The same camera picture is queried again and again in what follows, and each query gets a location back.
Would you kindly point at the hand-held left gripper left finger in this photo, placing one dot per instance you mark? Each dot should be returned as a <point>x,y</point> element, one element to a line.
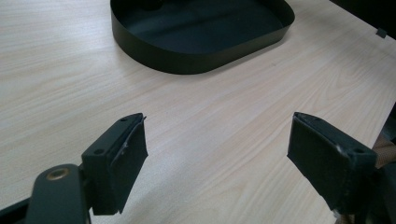
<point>120,168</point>

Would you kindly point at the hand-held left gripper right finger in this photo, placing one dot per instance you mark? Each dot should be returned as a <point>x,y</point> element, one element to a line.
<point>327,165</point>

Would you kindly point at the black key rack with tray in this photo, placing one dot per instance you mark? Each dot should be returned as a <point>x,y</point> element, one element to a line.
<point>199,31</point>

